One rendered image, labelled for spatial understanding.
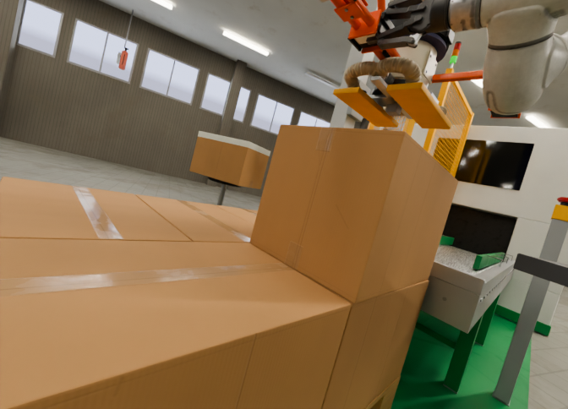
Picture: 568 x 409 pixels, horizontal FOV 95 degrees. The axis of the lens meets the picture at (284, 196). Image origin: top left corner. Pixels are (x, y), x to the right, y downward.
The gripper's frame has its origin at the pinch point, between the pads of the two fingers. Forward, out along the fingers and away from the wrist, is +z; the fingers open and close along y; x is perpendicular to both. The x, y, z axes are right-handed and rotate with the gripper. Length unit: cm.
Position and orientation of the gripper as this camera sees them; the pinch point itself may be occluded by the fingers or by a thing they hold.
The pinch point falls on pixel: (369, 29)
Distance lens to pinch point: 87.4
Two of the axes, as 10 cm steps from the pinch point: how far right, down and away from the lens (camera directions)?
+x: 6.8, 1.4, 7.2
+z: -6.8, -2.3, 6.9
